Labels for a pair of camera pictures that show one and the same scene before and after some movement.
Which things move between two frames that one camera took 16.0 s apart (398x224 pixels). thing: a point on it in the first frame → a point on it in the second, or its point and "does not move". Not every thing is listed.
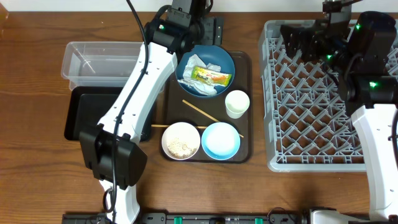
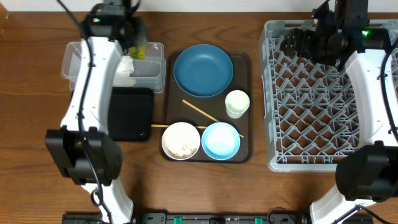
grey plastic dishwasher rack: [307, 126] does not move
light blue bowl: [221, 140] does not move
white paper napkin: [199, 86] → [125, 66]
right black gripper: [301, 38] does not move
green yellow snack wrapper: [210, 76] → [138, 52]
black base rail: [192, 218] does not move
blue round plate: [209, 54] does not move
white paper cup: [237, 102] does not move
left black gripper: [214, 32] → [137, 26]
